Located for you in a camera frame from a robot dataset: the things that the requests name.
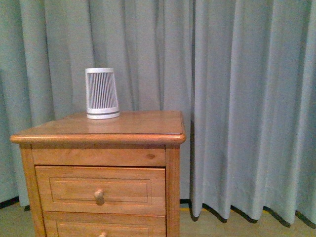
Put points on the wooden drawer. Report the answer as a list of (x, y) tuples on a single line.
[(111, 190), (66, 224)]

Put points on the white slatted air purifier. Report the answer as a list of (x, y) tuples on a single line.
[(101, 94)]

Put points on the wooden nightstand cabinet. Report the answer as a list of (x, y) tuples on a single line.
[(135, 139)]

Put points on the grey-green curtain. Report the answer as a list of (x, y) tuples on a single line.
[(243, 73)]

